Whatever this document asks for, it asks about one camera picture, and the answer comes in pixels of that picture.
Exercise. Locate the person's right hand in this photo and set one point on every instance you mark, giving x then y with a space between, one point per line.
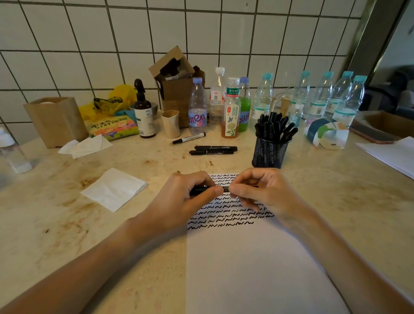
275 194

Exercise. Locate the person's left hand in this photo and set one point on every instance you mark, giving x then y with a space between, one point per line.
174 203

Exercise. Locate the person's left thumb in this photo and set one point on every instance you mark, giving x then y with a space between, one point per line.
207 198

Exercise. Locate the person's right thumb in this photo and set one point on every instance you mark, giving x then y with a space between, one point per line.
242 198

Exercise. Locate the black marker pen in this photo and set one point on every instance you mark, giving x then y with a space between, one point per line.
210 152
216 148
225 189

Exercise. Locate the person's left forearm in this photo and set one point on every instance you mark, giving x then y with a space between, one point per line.
87 268

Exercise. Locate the person's right forearm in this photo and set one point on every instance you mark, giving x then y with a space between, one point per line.
349 265

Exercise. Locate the black mesh pen holder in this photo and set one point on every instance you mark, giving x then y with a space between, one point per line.
269 153

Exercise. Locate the white-barrel marker pen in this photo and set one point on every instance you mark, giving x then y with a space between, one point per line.
189 138

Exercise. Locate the white paper sheet with squiggles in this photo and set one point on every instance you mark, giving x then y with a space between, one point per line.
252 268

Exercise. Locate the bunch of black markers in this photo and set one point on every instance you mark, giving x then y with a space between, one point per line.
273 127

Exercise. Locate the tea bottle with green label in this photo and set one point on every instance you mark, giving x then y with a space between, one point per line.
231 118

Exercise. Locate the beige cup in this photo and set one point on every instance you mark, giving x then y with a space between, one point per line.
170 124

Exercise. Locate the clear bottle with pink label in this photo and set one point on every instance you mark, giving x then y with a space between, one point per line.
197 113

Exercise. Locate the green drink bottle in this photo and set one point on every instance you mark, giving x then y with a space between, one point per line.
245 111

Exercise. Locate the white folded napkin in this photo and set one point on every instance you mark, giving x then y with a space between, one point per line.
113 189

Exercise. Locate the clear bottle with red label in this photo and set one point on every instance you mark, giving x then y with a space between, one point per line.
217 103

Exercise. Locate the teal-capped water bottle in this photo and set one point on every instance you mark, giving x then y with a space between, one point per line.
338 93
318 103
300 92
262 103
349 106

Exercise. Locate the small clear bottle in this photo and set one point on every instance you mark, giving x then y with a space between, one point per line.
296 115

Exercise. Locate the brown spray bottle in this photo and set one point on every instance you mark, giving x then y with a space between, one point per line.
144 118

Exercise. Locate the printed paper cup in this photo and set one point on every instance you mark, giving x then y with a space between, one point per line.
326 134

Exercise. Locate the open cardboard box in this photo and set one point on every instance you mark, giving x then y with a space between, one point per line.
176 90

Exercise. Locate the colourful tissue packet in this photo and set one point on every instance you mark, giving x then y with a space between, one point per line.
111 127

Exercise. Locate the crumpled white tissue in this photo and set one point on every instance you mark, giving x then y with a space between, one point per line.
87 146

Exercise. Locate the yellow plastic bag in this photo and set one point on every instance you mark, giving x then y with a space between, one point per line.
124 93

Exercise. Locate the stack of white paper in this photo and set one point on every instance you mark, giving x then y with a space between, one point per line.
393 155

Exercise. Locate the flat cardboard box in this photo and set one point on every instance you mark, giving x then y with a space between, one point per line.
381 126

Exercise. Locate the brown paper bag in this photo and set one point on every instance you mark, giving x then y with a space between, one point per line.
56 123

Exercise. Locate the black chair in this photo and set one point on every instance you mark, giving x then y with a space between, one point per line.
391 93

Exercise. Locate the clear plastic bottle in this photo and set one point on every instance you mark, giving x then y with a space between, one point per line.
14 155

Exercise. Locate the metal door frame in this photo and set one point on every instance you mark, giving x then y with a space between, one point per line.
375 35

